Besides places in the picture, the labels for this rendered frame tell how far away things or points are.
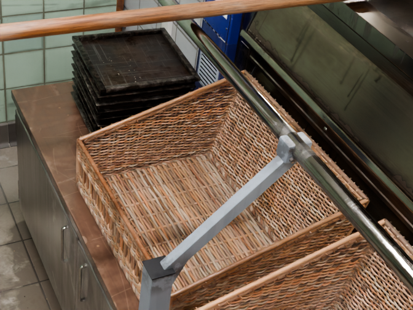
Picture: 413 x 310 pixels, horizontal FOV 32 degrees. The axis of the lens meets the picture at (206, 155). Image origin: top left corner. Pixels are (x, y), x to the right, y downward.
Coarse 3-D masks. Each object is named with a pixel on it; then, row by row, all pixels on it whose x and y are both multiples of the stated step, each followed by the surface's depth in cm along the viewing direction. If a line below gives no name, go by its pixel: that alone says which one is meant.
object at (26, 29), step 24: (240, 0) 144; (264, 0) 146; (288, 0) 148; (312, 0) 151; (336, 0) 154; (0, 24) 124; (24, 24) 126; (48, 24) 127; (72, 24) 129; (96, 24) 131; (120, 24) 133; (144, 24) 136
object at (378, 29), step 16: (352, 0) 158; (352, 16) 154; (368, 16) 153; (384, 16) 154; (368, 32) 151; (384, 32) 148; (400, 32) 149; (384, 48) 147; (400, 48) 143; (400, 64) 144
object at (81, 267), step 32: (32, 96) 218; (64, 96) 220; (32, 128) 206; (64, 128) 208; (32, 160) 214; (64, 160) 196; (96, 160) 198; (160, 160) 202; (32, 192) 223; (64, 192) 187; (32, 224) 233; (64, 224) 192; (96, 224) 179; (288, 224) 188; (64, 256) 200; (96, 256) 170; (64, 288) 207; (96, 288) 174; (128, 288) 164
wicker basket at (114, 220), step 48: (192, 96) 189; (96, 144) 183; (144, 144) 191; (192, 144) 201; (240, 144) 194; (96, 192) 174; (144, 192) 189; (192, 192) 191; (288, 192) 178; (144, 240) 176; (240, 240) 179; (288, 240) 151; (336, 240) 161; (192, 288) 146
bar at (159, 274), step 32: (160, 0) 150; (192, 32) 140; (224, 64) 131; (256, 96) 124; (288, 128) 117; (288, 160) 116; (320, 160) 112; (256, 192) 118; (224, 224) 120; (352, 224) 104; (160, 256) 122; (384, 256) 99; (160, 288) 121
